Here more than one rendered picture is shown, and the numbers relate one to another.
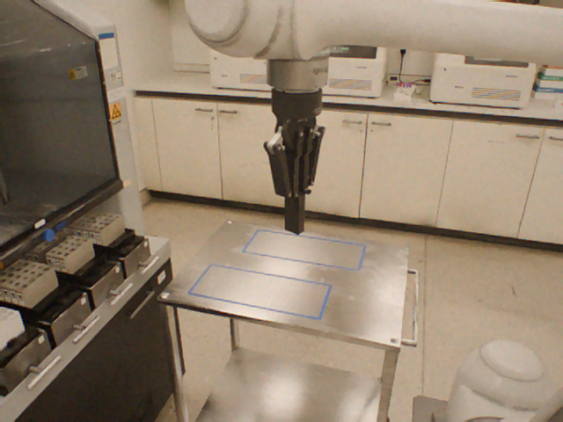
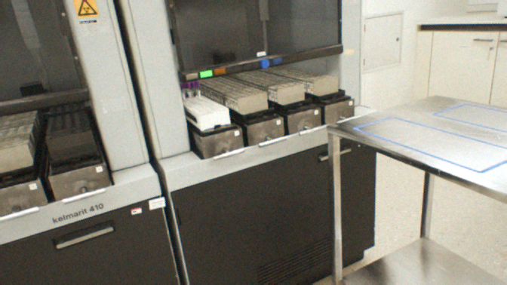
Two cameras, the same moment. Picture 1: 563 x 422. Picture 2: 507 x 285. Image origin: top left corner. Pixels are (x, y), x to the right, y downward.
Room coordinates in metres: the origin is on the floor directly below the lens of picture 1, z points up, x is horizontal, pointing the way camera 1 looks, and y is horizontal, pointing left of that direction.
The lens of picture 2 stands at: (0.13, -0.26, 1.16)
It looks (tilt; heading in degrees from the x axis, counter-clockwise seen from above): 21 degrees down; 48
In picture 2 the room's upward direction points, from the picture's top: 6 degrees counter-clockwise
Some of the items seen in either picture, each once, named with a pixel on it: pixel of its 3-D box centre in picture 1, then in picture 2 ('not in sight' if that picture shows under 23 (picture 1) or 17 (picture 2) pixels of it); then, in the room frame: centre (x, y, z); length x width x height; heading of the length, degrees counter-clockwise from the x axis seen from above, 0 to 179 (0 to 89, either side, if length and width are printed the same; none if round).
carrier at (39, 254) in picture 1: (51, 251); (276, 90); (1.08, 0.64, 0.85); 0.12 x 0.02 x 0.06; 163
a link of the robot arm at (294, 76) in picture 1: (296, 68); not in sight; (0.67, -0.03, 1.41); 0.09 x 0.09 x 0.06
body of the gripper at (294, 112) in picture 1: (296, 118); not in sight; (0.67, -0.03, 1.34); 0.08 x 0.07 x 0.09; 141
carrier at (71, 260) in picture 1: (77, 256); (290, 94); (1.06, 0.56, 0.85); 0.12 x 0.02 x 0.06; 163
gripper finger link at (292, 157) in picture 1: (290, 163); not in sight; (0.66, -0.02, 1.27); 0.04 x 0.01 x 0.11; 51
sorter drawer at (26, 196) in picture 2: not in sight; (23, 156); (0.30, 1.03, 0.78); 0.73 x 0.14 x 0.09; 73
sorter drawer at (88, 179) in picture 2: not in sight; (76, 144); (0.45, 0.99, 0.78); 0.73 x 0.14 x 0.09; 73
